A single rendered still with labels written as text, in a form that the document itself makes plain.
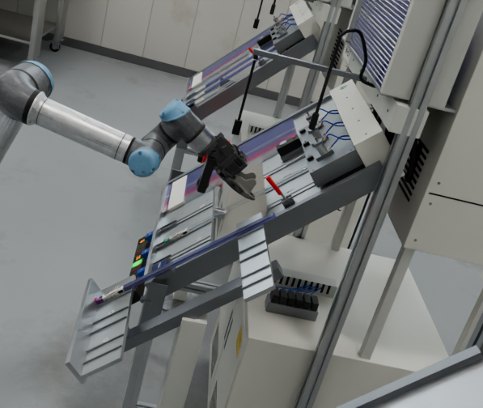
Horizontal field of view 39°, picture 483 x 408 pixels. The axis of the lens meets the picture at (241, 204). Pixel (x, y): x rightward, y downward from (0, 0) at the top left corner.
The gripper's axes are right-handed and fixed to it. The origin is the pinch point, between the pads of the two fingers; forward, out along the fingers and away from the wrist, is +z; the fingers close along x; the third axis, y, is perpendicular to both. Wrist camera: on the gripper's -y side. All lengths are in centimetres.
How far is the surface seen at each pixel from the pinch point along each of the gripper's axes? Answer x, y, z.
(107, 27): 464, -115, -53
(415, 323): 5, 7, 73
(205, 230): -4.5, -15.1, -2.4
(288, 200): -18.0, 12.0, 1.4
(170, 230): 8.5, -28.1, -5.4
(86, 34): 465, -135, -61
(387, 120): -21.6, 44.8, 0.3
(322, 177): -17.0, 22.5, 2.9
